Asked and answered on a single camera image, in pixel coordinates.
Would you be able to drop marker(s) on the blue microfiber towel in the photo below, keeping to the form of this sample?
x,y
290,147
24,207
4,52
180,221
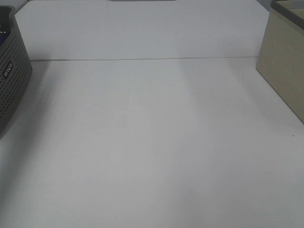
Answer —
x,y
2,38

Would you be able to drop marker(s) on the beige storage box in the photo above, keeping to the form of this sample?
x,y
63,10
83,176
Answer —
x,y
281,57

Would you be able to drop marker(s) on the grey perforated plastic basket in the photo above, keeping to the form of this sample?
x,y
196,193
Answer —
x,y
15,66

